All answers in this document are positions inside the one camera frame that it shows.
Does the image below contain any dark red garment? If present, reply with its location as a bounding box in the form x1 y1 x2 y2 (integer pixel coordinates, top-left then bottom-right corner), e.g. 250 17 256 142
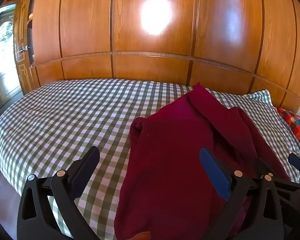
114 82 292 240

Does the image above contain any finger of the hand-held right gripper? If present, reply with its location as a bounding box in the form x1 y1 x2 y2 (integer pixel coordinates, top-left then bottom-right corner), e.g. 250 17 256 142
287 152 300 174
255 157 300 193

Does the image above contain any multicoloured plaid pillow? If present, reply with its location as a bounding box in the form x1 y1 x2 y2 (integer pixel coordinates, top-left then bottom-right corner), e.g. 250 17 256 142
277 107 300 153

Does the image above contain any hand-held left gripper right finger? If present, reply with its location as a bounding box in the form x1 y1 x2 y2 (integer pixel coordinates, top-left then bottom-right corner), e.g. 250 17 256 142
199 147 283 240

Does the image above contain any wooden panelled wardrobe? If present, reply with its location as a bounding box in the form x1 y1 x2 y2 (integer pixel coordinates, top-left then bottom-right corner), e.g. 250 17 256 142
27 0 300 114

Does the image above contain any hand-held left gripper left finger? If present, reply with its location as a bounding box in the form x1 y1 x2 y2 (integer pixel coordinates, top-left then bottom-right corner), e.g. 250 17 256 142
17 145 100 240

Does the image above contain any glass panelled door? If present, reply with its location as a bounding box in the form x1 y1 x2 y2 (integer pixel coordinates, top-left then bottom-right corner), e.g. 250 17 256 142
0 5 23 113

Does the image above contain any carved wooden door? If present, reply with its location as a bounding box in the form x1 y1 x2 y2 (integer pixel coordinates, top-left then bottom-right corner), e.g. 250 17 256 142
14 0 38 97

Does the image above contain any bed with green checkered sheet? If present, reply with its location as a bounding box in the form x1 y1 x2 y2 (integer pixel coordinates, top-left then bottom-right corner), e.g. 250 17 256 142
0 79 300 240

